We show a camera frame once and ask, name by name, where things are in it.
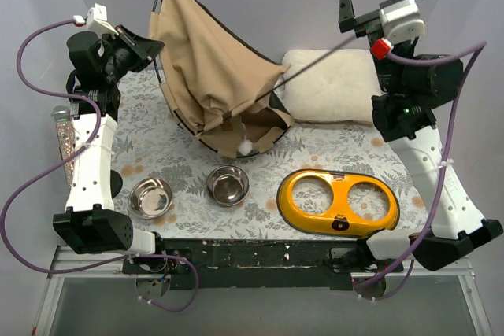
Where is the black tent pole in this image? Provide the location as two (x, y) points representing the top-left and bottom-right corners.
(252, 35), (358, 104)
(151, 0), (295, 160)

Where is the beige fabric pet tent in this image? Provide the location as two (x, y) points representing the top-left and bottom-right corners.
(148, 0), (295, 159)

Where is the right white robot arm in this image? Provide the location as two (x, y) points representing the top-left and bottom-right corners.
(339, 0), (503, 271)

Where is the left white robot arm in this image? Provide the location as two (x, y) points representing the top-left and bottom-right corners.
(53, 24), (168, 273)

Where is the cream fluffy pillow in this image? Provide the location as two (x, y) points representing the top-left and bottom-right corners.
(279, 49), (381, 124)

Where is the glitter toy microphone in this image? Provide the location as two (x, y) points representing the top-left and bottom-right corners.
(50, 105), (78, 187)

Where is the floral table mat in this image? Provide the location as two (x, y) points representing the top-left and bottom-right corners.
(112, 71), (428, 240)

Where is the left steel bowl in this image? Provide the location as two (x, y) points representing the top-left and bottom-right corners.
(128, 178), (173, 220)

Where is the steel bowl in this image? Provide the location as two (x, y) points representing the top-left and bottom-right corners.
(128, 178), (173, 220)
(206, 165), (250, 207)

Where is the right steel bowl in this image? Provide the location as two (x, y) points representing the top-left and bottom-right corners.
(206, 165), (250, 207)

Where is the yellow double bowl holder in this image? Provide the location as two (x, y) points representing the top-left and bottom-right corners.
(276, 169), (400, 238)

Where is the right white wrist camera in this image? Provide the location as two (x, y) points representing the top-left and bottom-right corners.
(371, 0), (425, 60)

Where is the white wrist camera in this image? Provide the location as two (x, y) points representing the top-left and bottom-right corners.
(371, 0), (425, 60)
(72, 3), (118, 36)

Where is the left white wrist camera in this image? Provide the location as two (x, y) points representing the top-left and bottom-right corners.
(72, 3), (118, 36)

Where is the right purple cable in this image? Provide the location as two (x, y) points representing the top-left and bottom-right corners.
(354, 40), (488, 301)

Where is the purple cable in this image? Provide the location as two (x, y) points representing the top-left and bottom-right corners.
(0, 19), (200, 313)
(354, 40), (488, 301)

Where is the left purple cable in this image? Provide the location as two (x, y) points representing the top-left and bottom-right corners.
(0, 19), (200, 313)

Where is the aluminium frame rail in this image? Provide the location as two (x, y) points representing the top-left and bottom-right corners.
(36, 248), (493, 335)

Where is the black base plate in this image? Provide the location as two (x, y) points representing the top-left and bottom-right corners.
(119, 238), (392, 290)

